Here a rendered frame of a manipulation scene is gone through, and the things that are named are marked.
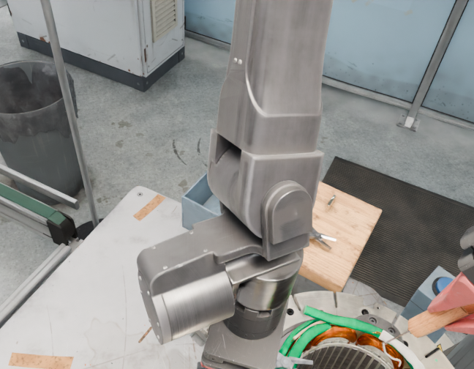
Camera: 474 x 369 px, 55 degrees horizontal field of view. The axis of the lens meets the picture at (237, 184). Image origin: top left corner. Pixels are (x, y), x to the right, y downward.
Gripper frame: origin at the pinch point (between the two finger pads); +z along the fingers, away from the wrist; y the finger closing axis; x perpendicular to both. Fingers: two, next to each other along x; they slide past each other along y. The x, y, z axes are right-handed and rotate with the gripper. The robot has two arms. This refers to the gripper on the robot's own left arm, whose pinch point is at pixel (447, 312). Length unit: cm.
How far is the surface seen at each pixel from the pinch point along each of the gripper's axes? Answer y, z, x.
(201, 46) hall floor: -158, 178, 195
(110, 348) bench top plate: -21, 67, -5
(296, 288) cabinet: -6.5, 37.7, 17.4
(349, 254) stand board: -5.2, 28.2, 23.0
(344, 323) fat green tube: -1.2, 19.0, 6.0
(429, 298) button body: 8.2, 26.7, 27.8
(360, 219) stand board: -7.9, 28.4, 30.7
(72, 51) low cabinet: -191, 184, 114
